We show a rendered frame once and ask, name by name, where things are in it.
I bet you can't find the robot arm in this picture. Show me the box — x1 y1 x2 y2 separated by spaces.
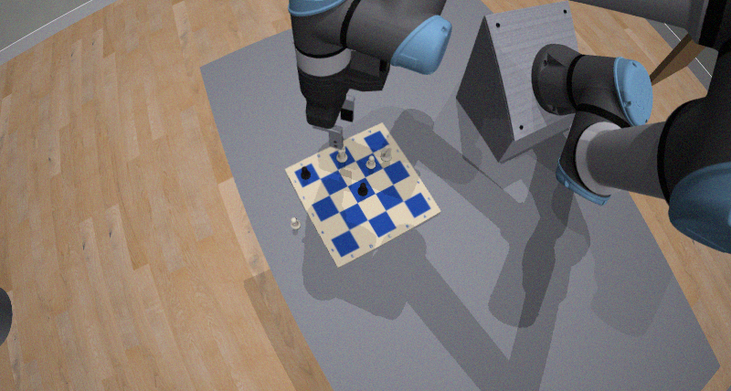
288 0 731 254

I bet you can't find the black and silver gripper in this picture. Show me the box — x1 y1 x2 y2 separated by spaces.
295 48 390 150

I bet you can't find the blue and cream chessboard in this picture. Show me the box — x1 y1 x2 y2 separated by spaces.
285 122 441 268

